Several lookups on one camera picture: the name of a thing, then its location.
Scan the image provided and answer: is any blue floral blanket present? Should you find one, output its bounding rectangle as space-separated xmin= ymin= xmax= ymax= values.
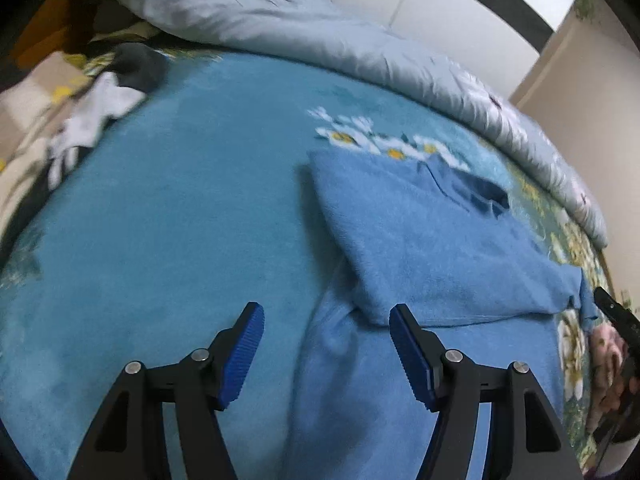
xmin=0 ymin=47 xmax=626 ymax=480

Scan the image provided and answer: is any dark grey cloth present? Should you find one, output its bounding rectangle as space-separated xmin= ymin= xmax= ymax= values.
xmin=112 ymin=42 xmax=171 ymax=96

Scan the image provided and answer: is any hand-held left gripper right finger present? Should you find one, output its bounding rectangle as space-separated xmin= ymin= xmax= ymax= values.
xmin=389 ymin=303 xmax=583 ymax=480

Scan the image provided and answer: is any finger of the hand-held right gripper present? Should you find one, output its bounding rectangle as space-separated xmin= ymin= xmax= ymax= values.
xmin=594 ymin=355 xmax=640 ymax=467
xmin=594 ymin=287 xmax=640 ymax=348

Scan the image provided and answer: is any white cloth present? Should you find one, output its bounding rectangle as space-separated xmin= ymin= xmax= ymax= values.
xmin=47 ymin=72 xmax=148 ymax=188

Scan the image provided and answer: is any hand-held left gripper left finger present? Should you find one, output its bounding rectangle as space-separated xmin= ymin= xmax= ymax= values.
xmin=66 ymin=302 xmax=266 ymax=480

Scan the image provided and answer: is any beige plaid blanket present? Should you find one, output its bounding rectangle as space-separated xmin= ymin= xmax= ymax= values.
xmin=0 ymin=50 xmax=101 ymax=241

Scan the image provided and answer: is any blue sweater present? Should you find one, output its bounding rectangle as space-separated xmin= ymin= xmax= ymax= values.
xmin=285 ymin=152 xmax=598 ymax=480

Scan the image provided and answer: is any light grey floral quilt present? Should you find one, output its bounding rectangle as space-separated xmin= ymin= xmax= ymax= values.
xmin=80 ymin=0 xmax=610 ymax=248

